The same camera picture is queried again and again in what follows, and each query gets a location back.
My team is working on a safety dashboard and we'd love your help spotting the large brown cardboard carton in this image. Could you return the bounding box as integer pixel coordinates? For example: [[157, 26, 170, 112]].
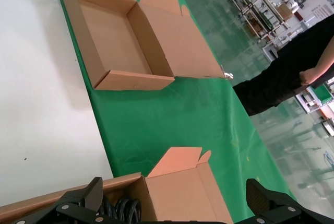
[[276, 2, 294, 21]]

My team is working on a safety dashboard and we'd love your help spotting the person with blue shoe covers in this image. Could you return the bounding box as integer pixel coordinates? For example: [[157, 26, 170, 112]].
[[232, 12, 334, 117]]

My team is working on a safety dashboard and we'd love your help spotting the metal rack with green cover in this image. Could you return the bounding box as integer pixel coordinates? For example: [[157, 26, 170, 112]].
[[294, 82, 334, 115]]

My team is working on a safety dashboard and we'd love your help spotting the cardboard box holding cables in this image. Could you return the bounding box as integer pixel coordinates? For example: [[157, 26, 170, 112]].
[[0, 147, 234, 224]]

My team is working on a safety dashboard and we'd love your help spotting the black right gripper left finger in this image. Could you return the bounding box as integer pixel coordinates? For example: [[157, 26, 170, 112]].
[[23, 176, 121, 224]]

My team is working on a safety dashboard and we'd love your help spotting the bare forearm of person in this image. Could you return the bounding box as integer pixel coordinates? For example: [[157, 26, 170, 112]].
[[312, 34, 334, 78]]

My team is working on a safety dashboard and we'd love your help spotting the black cable bundle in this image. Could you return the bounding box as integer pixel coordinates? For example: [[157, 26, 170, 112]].
[[99, 194, 143, 224]]

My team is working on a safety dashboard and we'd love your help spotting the green table cloth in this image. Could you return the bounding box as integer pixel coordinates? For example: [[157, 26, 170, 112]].
[[52, 0, 298, 224]]

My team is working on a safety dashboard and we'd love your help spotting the clenched hand of person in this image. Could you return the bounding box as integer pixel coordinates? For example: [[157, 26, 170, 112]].
[[299, 67, 320, 87]]

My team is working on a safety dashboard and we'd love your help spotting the empty open cardboard box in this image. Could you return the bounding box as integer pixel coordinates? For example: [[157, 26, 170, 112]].
[[60, 0, 226, 91]]

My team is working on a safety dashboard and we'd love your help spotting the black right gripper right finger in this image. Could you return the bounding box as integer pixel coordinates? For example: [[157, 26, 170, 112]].
[[246, 178, 321, 224]]

